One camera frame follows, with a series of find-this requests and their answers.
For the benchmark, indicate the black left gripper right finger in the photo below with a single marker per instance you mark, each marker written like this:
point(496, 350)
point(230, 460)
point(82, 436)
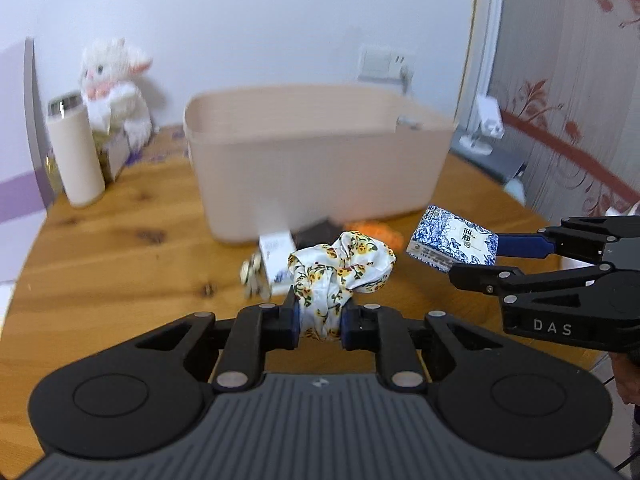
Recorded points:
point(384, 332)

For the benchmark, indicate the white phone stand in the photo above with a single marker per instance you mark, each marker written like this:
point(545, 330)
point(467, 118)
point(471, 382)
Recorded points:
point(490, 126)

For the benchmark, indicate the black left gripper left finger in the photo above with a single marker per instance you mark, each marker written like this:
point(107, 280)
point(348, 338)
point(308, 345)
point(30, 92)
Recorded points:
point(246, 340)

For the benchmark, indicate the grey laptop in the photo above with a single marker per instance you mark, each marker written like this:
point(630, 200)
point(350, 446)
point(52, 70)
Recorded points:
point(501, 164)

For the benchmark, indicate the purple white headboard panel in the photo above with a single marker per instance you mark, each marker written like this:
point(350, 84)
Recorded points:
point(26, 193)

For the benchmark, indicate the white blue small box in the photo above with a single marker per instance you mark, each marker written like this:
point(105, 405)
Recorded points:
point(275, 249)

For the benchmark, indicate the white wall switch socket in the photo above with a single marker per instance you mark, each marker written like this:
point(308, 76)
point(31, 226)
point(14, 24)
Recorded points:
point(384, 63)

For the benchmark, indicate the orange fuzzy item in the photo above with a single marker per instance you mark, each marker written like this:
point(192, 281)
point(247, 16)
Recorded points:
point(380, 231)

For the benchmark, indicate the floral white yellow scrunchie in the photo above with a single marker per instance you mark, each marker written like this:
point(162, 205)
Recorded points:
point(326, 276)

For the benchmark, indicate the white door frame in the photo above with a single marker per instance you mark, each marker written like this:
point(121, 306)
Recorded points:
point(480, 59)

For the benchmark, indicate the beige plastic storage bin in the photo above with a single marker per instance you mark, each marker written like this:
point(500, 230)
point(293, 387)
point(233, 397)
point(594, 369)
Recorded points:
point(279, 158)

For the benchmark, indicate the cream thermos bottle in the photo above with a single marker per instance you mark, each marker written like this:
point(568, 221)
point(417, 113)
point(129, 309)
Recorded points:
point(74, 150)

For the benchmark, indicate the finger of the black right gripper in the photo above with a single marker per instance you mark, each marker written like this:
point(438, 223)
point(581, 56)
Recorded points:
point(590, 287)
point(591, 240)

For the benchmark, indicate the blue white porcelain-pattern box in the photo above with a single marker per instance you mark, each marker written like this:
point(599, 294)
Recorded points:
point(442, 239)

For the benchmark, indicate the tissue box with tissue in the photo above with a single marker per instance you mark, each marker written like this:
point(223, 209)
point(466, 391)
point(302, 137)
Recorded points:
point(111, 143)

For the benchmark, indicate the dark brown box gold print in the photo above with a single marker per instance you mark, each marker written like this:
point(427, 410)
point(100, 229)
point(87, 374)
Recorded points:
point(325, 231)

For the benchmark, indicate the white plush lamb toy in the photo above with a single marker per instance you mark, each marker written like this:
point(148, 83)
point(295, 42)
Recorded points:
point(112, 98)

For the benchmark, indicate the small metal hair clip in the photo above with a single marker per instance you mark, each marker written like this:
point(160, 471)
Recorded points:
point(253, 278)

